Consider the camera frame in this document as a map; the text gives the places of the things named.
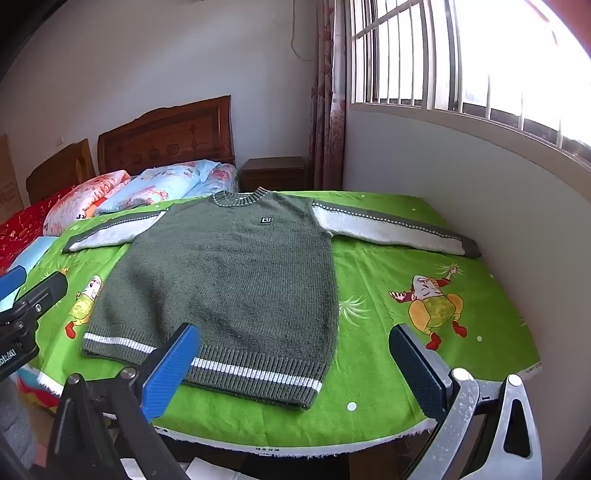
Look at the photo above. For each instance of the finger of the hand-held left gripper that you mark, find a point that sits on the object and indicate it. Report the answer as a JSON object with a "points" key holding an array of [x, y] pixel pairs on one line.
{"points": [[10, 286], [44, 290]]}

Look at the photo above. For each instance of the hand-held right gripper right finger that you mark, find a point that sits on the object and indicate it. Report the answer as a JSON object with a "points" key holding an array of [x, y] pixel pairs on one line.
{"points": [[415, 369]]}

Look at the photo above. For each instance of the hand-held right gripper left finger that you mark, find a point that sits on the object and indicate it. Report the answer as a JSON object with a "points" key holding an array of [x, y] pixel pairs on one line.
{"points": [[171, 369]]}

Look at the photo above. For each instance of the green knitted sweater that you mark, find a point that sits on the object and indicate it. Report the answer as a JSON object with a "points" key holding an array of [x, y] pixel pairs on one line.
{"points": [[231, 277]]}

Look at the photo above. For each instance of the plain light blue pillow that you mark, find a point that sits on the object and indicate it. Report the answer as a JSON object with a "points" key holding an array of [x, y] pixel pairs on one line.
{"points": [[34, 251]]}

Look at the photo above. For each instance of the red bedsheet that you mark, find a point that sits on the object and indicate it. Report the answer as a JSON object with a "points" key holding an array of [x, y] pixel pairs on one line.
{"points": [[18, 230]]}

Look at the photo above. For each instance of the green printed blanket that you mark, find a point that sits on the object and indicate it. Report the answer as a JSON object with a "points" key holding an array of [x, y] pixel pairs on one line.
{"points": [[360, 406]]}

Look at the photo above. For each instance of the grey cloth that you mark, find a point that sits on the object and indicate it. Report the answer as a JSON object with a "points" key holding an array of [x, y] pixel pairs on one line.
{"points": [[16, 424]]}

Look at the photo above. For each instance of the pink floral pillow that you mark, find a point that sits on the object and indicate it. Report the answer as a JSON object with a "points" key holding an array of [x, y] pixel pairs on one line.
{"points": [[83, 198]]}

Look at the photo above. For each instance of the brown cardboard sheet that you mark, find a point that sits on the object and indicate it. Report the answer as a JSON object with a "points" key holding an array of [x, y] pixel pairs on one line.
{"points": [[9, 175]]}

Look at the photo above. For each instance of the white sheet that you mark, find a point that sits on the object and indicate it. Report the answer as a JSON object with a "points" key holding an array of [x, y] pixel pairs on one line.
{"points": [[221, 468]]}

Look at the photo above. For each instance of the small wooden headboard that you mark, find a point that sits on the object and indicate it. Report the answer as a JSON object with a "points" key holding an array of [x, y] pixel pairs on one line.
{"points": [[60, 170]]}

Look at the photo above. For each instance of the light blue floral quilt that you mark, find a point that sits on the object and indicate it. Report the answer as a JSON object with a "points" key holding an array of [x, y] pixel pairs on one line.
{"points": [[161, 184]]}

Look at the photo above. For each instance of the large wooden headboard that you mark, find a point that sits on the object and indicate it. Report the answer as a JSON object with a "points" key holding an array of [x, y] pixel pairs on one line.
{"points": [[175, 134]]}

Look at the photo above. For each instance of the wooden nightstand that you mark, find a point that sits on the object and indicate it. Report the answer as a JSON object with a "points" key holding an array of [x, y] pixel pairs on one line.
{"points": [[274, 173]]}

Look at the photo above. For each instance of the floral curtain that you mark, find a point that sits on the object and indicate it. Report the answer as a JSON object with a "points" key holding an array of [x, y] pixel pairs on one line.
{"points": [[328, 92]]}

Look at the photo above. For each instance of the window with metal grille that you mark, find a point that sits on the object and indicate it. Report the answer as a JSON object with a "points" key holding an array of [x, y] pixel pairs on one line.
{"points": [[406, 50]]}

